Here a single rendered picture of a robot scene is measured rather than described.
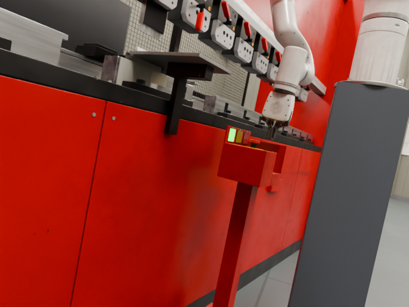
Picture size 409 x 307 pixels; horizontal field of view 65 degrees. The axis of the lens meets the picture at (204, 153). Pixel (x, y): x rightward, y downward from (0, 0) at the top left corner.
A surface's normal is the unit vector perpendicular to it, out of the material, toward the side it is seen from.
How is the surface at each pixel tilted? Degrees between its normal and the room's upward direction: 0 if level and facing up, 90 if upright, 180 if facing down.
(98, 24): 90
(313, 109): 90
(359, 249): 90
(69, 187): 90
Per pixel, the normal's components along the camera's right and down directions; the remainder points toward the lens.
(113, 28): 0.82, 0.19
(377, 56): -0.41, -0.03
